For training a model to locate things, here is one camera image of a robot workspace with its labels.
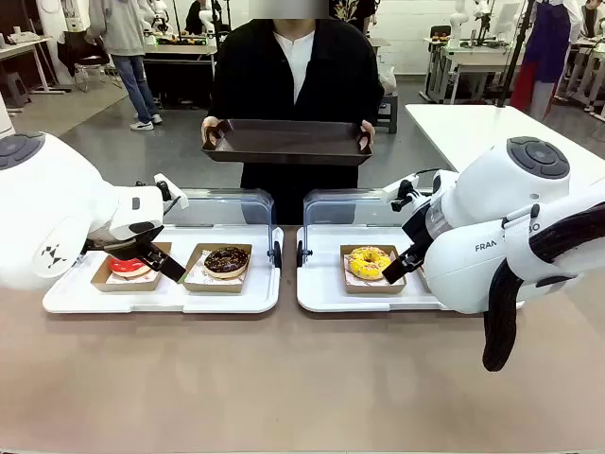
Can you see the person's left hand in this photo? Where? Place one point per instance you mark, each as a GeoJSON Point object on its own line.
{"type": "Point", "coordinates": [369, 134]}

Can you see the red glazed donut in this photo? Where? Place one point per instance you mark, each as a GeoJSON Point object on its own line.
{"type": "Point", "coordinates": [126, 268]}

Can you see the person in black top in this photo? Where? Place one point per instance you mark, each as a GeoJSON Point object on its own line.
{"type": "Point", "coordinates": [255, 75]}

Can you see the printed paper liner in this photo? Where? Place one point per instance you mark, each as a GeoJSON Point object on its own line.
{"type": "Point", "coordinates": [196, 279]}
{"type": "Point", "coordinates": [352, 284]}

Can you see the dark brown serving tray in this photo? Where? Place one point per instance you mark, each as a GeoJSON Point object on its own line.
{"type": "Point", "coordinates": [288, 142]}

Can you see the background desk with equipment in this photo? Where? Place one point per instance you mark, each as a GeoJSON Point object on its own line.
{"type": "Point", "coordinates": [472, 61]}

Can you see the cardboard tray of red donut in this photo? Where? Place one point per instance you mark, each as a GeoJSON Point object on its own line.
{"type": "Point", "coordinates": [106, 284]}

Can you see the light wooden background table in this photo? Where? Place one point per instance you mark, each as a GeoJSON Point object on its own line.
{"type": "Point", "coordinates": [23, 52]}

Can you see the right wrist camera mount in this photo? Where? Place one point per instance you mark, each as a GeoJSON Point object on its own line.
{"type": "Point", "coordinates": [402, 189]}

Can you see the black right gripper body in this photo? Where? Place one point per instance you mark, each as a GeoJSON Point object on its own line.
{"type": "Point", "coordinates": [418, 227]}

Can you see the dark stool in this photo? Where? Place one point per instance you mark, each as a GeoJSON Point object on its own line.
{"type": "Point", "coordinates": [386, 111]}

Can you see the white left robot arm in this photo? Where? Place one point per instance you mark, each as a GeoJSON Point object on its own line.
{"type": "Point", "coordinates": [47, 189]}

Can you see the black tripod pole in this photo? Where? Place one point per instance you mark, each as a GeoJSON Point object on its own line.
{"type": "Point", "coordinates": [513, 57]}

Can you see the white plastic bag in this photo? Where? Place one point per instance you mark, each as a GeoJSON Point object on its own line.
{"type": "Point", "coordinates": [388, 80]}

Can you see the cardboard tray of chocolate donut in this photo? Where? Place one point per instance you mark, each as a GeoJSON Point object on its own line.
{"type": "Point", "coordinates": [212, 287]}

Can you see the yellow sprinkled donut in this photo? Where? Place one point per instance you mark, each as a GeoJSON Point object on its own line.
{"type": "Point", "coordinates": [366, 267]}

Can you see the white air purifier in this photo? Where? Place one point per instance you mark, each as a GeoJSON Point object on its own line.
{"type": "Point", "coordinates": [5, 118]}

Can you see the person's right hand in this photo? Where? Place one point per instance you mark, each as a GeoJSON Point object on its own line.
{"type": "Point", "coordinates": [212, 127]}

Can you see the white side table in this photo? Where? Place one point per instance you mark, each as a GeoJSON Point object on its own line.
{"type": "Point", "coordinates": [454, 132]}

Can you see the chocolate donut with sprinkles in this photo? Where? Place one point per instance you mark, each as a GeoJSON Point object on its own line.
{"type": "Point", "coordinates": [227, 262]}

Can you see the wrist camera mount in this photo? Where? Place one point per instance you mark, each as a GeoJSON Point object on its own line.
{"type": "Point", "coordinates": [172, 191]}
{"type": "Point", "coordinates": [402, 189]}

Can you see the chair with black jacket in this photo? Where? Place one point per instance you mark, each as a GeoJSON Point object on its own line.
{"type": "Point", "coordinates": [82, 52]}

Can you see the cardboard tray of yellow donut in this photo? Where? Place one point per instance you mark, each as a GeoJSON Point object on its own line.
{"type": "Point", "coordinates": [373, 288]}

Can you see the white display case base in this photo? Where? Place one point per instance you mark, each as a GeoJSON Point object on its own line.
{"type": "Point", "coordinates": [227, 302]}
{"type": "Point", "coordinates": [321, 293]}

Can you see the black hinge knob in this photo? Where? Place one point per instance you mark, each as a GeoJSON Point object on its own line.
{"type": "Point", "coordinates": [300, 255]}
{"type": "Point", "coordinates": [277, 255]}

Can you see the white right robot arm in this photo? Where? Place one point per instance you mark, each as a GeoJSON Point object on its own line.
{"type": "Point", "coordinates": [491, 189]}

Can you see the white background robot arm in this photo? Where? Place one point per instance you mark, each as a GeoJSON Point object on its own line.
{"type": "Point", "coordinates": [457, 23]}

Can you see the person in blue apron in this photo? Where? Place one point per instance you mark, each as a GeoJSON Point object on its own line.
{"type": "Point", "coordinates": [543, 57]}

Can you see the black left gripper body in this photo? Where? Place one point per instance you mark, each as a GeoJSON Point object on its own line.
{"type": "Point", "coordinates": [120, 247]}

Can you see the clear display case lid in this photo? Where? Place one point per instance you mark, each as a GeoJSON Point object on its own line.
{"type": "Point", "coordinates": [350, 213]}
{"type": "Point", "coordinates": [222, 213]}

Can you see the person in grey hoodie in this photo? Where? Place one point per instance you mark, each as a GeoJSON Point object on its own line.
{"type": "Point", "coordinates": [123, 38]}

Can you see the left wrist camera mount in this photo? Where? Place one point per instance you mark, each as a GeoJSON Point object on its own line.
{"type": "Point", "coordinates": [172, 191]}

